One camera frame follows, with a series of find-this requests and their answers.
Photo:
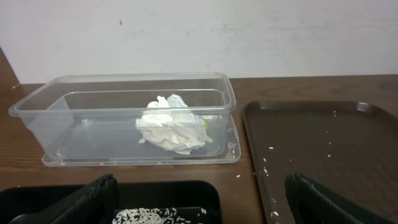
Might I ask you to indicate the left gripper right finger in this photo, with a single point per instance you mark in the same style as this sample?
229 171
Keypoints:
311 202

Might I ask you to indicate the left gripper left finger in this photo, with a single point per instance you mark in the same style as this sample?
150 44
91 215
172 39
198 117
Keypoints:
93 203

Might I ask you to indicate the pile of white rice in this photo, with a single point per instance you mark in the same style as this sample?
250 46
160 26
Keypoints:
161 216

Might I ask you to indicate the brown serving tray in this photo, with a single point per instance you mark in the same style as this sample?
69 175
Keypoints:
349 147

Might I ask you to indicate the white paper napkin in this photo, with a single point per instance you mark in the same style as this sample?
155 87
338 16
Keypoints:
163 126

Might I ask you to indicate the white green wrapper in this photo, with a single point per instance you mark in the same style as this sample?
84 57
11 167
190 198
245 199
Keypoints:
206 126

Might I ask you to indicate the black plastic tray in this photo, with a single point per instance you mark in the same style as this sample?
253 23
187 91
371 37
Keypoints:
191 201

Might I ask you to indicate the clear plastic bin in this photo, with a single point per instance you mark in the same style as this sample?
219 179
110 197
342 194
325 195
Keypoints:
46 110

